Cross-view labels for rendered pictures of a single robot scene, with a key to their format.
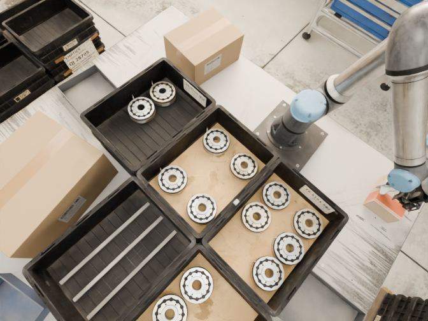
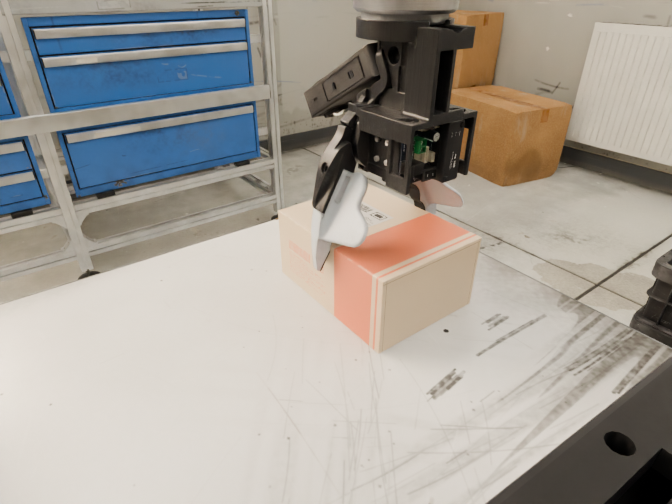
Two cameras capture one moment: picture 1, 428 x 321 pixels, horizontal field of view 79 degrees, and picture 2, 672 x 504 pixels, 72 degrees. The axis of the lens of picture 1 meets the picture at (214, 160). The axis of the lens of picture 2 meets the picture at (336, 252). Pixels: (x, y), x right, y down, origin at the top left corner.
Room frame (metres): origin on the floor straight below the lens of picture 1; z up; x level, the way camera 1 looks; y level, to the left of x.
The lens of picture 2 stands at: (0.28, -0.38, 0.98)
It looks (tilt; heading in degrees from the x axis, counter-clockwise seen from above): 31 degrees down; 294
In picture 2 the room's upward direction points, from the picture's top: straight up
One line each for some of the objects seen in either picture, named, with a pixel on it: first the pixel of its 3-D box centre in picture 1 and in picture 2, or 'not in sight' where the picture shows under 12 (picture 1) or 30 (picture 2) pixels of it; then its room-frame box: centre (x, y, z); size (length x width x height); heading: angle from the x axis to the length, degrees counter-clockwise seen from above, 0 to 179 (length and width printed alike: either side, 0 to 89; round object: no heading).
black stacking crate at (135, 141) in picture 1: (152, 117); not in sight; (0.48, 0.26, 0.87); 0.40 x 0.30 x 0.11; 147
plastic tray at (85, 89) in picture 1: (95, 97); not in sight; (0.60, 0.58, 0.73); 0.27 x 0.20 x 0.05; 55
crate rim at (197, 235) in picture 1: (209, 165); not in sight; (0.31, 0.01, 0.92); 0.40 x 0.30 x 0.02; 147
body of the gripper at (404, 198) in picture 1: (415, 193); (405, 104); (0.38, -0.74, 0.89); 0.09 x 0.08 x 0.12; 150
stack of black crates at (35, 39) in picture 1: (65, 49); not in sight; (1.11, 1.09, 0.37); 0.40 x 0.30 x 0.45; 150
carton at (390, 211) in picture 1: (388, 197); (372, 256); (0.41, -0.75, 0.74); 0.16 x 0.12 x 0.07; 150
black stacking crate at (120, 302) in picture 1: (118, 255); not in sight; (-0.02, 0.23, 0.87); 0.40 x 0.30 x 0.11; 147
